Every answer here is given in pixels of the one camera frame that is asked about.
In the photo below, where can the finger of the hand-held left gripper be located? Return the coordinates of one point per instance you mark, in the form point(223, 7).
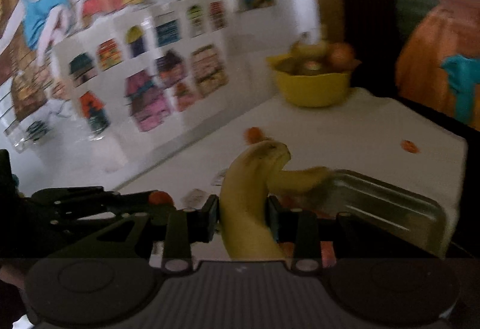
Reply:
point(82, 194)
point(67, 216)

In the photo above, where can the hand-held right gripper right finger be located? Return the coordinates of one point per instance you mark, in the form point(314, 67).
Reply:
point(273, 218)

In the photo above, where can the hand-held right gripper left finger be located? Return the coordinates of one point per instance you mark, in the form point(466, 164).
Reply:
point(210, 218)

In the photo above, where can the metal tray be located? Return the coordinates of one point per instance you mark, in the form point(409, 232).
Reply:
point(393, 209)

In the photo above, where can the white printed table cover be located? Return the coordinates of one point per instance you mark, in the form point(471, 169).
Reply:
point(356, 134)

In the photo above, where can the yellow scalloped bowl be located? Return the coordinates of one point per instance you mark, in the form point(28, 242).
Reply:
point(311, 89)

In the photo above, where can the coloured houses drawing sheet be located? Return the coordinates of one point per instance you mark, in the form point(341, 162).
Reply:
point(150, 62)

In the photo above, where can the green-yellow banana bunch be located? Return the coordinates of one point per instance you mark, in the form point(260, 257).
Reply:
point(311, 49)

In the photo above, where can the round brown fruit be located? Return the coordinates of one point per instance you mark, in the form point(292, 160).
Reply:
point(339, 55)

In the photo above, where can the boy with fan drawing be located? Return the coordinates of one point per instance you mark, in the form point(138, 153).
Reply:
point(37, 13)

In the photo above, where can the sunflower hat girl poster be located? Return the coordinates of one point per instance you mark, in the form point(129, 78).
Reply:
point(431, 51)

